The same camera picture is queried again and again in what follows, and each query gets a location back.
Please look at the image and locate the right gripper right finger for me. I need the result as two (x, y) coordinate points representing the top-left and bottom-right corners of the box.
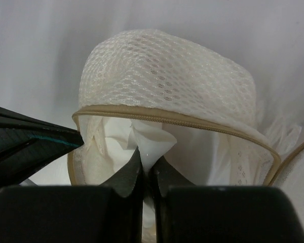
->
(151, 158), (304, 242)

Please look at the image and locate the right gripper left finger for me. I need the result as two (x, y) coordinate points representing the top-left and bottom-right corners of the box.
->
(0, 150), (143, 242)

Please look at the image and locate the white bra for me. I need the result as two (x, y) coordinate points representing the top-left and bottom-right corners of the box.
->
(81, 115), (178, 243)

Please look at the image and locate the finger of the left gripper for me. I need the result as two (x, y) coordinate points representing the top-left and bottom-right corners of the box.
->
(0, 107), (84, 187)

